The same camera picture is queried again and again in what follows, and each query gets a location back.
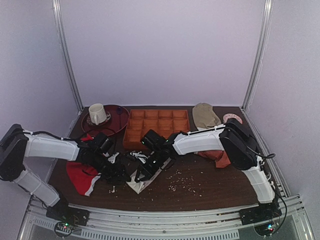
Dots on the mauve underwear white waistband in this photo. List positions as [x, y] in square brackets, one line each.
[138, 187]

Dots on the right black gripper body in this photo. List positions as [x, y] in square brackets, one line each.
[146, 171]

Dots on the khaki underwear cream waistband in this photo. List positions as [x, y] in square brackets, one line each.
[204, 117]

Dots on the orange wooden compartment tray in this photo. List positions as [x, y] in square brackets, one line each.
[163, 121]

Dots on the pink patterned small bowl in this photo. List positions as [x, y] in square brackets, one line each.
[228, 116]

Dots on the left aluminium frame post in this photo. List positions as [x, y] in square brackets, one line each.
[57, 13]

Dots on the aluminium frame post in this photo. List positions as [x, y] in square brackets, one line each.
[57, 13]
[258, 60]

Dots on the orange underwear white waistband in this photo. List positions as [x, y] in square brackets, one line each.
[220, 157]

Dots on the dark red bowl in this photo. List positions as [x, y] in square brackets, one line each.
[119, 120]

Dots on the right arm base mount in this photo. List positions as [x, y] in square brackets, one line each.
[265, 218]

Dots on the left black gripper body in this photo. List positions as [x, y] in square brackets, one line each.
[113, 173]

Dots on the cream ceramic mug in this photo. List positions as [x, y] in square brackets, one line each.
[97, 113]

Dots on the dark saucer plate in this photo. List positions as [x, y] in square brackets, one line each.
[90, 123]

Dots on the right aluminium frame post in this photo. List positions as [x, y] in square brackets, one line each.
[258, 60]

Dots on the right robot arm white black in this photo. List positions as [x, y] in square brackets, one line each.
[231, 137]

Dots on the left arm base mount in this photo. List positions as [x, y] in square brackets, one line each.
[68, 219]

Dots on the red underwear white trim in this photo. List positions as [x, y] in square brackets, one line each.
[82, 175]

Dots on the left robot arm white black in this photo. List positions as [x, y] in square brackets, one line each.
[18, 144]

